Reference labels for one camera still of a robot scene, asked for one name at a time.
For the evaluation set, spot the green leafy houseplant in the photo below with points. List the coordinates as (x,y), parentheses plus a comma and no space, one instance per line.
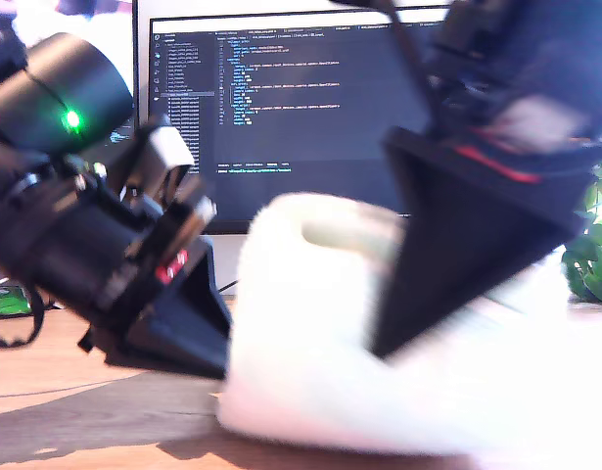
(589,274)

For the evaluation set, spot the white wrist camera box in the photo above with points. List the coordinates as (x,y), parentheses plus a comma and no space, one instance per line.
(171,147)

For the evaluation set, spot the black Huawei monitor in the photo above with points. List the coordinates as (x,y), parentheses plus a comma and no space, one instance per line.
(291,147)

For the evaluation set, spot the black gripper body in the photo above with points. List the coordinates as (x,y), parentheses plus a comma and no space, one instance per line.
(85,245)

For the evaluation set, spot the pastel checked tea towel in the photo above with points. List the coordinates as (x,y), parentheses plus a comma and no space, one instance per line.
(330,367)

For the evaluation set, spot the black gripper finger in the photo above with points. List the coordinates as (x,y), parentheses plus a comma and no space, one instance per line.
(183,328)
(467,245)

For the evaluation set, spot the green pouch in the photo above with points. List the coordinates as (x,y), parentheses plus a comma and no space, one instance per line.
(4,303)

